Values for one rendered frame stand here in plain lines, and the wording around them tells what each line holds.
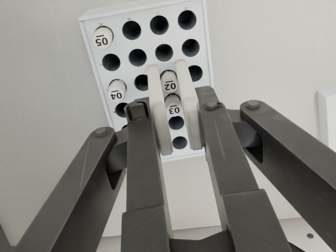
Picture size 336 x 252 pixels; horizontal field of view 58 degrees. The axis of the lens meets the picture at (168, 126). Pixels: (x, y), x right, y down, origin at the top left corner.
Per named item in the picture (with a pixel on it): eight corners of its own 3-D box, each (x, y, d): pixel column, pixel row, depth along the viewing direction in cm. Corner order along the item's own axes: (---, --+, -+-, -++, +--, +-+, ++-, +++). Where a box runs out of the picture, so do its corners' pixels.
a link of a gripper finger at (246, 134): (204, 129, 14) (270, 118, 14) (191, 87, 18) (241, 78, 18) (207, 156, 14) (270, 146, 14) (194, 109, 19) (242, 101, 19)
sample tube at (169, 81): (157, 59, 25) (159, 78, 21) (172, 56, 25) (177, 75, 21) (160, 73, 25) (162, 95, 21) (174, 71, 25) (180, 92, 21)
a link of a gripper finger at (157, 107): (174, 155, 16) (160, 157, 16) (164, 102, 22) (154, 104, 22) (164, 105, 15) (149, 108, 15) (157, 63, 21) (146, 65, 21)
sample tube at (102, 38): (98, 19, 23) (88, 32, 19) (115, 16, 23) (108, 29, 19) (103, 36, 24) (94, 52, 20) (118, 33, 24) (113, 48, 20)
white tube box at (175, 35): (87, 9, 23) (77, 18, 20) (196, -11, 23) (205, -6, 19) (125, 145, 29) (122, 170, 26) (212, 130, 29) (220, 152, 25)
